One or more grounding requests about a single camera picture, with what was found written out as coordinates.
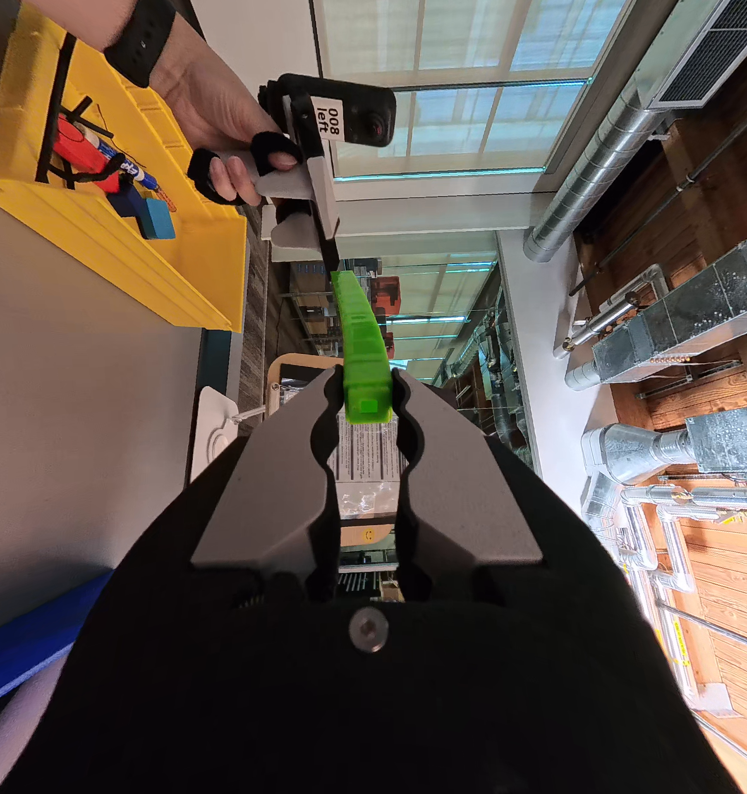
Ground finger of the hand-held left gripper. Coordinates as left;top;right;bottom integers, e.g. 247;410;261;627
311;149;345;277

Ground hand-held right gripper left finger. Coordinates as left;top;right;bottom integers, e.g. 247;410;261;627
190;365;343;599

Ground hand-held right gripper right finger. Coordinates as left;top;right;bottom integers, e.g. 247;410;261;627
391;367;545;599

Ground green segmented plastic stick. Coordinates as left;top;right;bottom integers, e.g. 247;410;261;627
330;270;394;426

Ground yellow plastic bin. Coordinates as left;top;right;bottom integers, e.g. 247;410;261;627
0;0;250;332

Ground light blue foam block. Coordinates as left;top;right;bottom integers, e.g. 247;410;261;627
139;198;177;242

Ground dark blue cube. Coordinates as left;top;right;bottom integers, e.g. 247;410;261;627
108;183;150;219

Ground person's right forearm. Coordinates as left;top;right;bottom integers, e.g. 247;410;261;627
0;658;70;761

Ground person's left hand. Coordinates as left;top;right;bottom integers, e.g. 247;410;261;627
150;30;303;208

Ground plastic-covered paper sheet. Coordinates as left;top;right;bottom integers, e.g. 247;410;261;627
336;422;405;522

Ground glass-fronted storage shelves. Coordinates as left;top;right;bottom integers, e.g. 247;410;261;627
283;251;505;398

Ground large paned window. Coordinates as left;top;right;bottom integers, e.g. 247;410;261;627
311;0;629;181

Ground blue dry-erase marker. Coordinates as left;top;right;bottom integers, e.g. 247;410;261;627
91;135;160;192

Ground silver insulated pipes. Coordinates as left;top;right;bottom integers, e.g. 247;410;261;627
584;481;747;596

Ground silver pipe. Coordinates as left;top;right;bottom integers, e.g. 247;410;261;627
553;263;669;362

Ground red plastic block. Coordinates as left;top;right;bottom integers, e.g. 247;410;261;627
52;117;125;194

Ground blue plastic bin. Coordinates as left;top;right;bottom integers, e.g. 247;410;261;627
0;569;115;714

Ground ceiling air vent unit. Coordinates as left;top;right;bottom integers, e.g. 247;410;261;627
634;0;747;111

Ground slim spiral metal duct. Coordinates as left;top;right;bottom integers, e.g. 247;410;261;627
522;81;669;264

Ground metal duct with cone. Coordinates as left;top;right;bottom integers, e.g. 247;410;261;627
581;403;747;486

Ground rectangular metal duct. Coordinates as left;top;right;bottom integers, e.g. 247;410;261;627
591;228;747;384

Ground thick black cable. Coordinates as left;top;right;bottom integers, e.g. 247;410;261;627
34;32;135;190

